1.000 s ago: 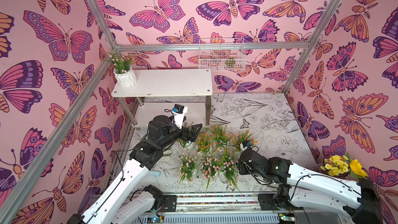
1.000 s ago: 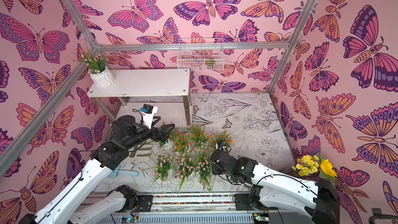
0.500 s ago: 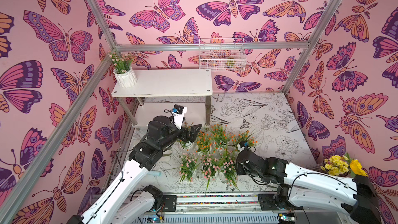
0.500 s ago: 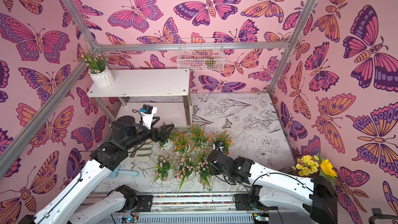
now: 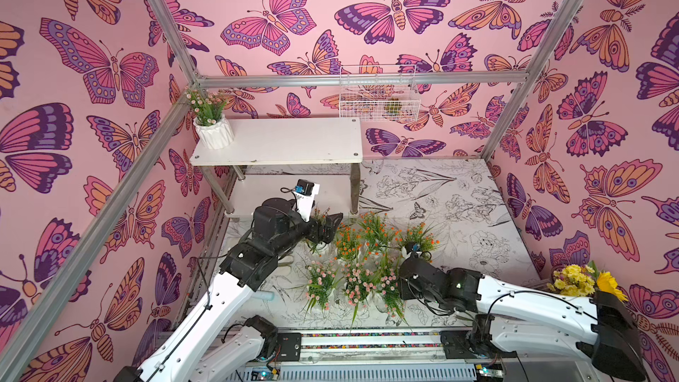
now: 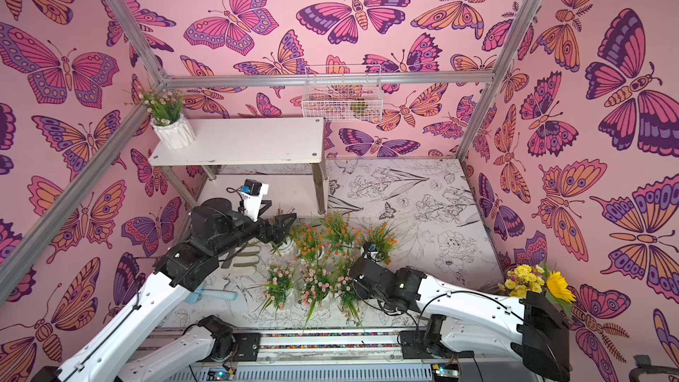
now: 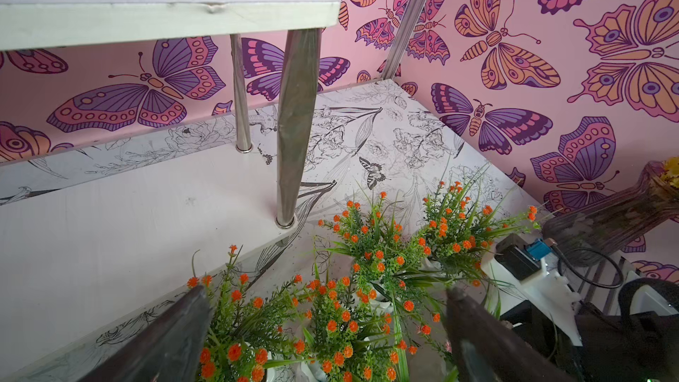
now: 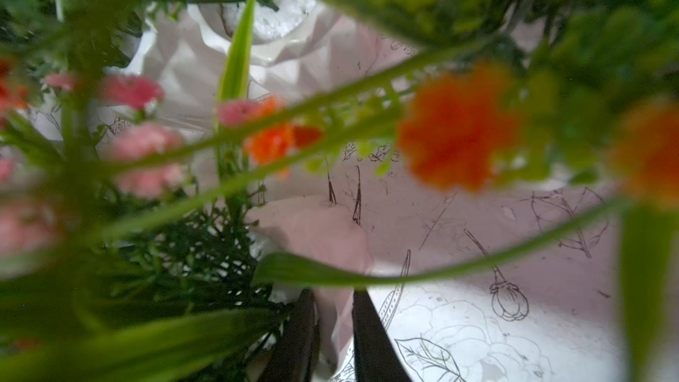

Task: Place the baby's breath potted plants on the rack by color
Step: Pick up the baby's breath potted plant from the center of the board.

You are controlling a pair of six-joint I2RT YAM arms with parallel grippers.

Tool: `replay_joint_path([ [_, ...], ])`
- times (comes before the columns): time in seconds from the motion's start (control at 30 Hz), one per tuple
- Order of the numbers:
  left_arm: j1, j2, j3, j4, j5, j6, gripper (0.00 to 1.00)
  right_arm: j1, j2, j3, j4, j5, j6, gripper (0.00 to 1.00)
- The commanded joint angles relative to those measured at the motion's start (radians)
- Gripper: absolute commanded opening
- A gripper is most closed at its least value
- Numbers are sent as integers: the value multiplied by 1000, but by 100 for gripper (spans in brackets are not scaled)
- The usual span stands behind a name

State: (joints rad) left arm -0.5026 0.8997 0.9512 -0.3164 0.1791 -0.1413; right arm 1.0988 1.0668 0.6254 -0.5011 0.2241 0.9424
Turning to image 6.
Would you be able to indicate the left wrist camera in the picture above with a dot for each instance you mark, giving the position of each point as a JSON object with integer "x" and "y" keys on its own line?
{"x": 251, "y": 198}

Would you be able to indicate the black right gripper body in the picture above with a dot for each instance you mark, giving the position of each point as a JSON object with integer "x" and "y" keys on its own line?
{"x": 366, "y": 260}

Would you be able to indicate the light blue tube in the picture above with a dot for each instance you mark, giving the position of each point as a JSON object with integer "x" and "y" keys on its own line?
{"x": 227, "y": 296}

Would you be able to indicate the orange flower pot far left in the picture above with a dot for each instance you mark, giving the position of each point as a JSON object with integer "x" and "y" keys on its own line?
{"x": 284, "y": 247}

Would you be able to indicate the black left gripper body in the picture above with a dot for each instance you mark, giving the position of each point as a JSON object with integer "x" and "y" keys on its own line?
{"x": 259, "y": 231}

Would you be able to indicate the orange flower pot far right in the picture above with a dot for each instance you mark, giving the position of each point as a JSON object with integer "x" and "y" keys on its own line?
{"x": 379, "y": 243}

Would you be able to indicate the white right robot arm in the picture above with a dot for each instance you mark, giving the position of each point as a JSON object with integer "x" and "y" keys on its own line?
{"x": 529, "y": 330}

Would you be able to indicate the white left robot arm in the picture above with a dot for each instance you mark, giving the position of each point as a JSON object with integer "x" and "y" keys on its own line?
{"x": 218, "y": 232}

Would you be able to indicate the yellow sunflower bouquet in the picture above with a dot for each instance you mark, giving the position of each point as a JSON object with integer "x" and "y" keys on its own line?
{"x": 538, "y": 279}

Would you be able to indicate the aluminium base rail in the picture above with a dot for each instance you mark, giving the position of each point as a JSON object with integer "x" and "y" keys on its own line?
{"x": 374, "y": 354}

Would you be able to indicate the pink flower pot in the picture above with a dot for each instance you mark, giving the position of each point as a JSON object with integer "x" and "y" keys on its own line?
{"x": 167, "y": 117}
{"x": 315, "y": 285}
{"x": 346, "y": 293}
{"x": 279, "y": 285}

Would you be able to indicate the white wire basket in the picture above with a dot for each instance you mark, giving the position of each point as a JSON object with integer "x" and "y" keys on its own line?
{"x": 343, "y": 93}

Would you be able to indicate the white two-tier rack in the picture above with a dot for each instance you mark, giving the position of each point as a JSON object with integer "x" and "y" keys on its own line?
{"x": 254, "y": 142}

